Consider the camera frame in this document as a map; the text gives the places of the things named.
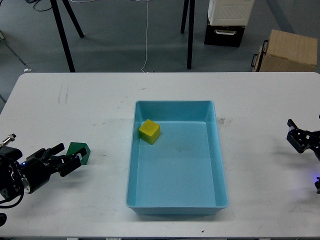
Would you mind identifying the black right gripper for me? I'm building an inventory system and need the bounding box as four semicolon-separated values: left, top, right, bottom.
286;119;320;160

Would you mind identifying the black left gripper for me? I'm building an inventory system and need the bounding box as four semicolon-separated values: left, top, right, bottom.
21;143;86;194

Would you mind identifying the yellow wooden block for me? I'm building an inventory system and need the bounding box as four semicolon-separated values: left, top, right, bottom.
138;119;161;145

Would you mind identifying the green wooden block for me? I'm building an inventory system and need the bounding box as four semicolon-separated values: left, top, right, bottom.
66;142;91;165

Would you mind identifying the black table leg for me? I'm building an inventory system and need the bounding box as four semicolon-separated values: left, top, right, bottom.
180;0;189;34
62;0;85;38
187;0;195;70
50;0;76;73

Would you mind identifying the black table leg right inner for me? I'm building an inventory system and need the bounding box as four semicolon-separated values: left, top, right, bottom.
180;0;189;34

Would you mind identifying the white hanging cord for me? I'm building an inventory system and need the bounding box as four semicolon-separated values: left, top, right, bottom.
140;0;150;74

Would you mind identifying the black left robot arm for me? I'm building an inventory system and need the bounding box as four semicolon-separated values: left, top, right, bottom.
0;133;90;209

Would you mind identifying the black storage box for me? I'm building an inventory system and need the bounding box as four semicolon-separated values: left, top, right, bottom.
204;20;246;48

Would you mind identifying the blue plastic bin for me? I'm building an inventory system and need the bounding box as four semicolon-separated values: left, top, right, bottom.
126;100;229;215

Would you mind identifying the black table leg left inner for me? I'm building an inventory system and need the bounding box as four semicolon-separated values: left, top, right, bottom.
62;0;85;38

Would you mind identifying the wooden box with handles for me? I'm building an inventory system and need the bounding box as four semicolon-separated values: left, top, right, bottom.
251;29;318;72

